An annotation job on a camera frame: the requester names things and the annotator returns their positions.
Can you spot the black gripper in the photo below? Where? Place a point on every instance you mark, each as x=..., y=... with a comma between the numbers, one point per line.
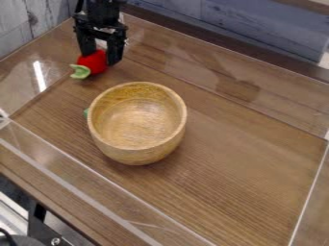
x=96, y=21

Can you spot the red plush strawberry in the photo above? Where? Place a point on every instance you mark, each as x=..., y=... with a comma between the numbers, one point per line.
x=89, y=65

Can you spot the black table leg bracket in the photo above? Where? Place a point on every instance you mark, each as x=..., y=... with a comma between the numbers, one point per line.
x=38, y=230

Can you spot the blue-grey sofa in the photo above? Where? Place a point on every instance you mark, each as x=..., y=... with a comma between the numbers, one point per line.
x=291, y=28

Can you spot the wooden bowl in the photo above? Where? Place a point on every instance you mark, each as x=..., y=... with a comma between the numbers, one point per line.
x=136, y=122

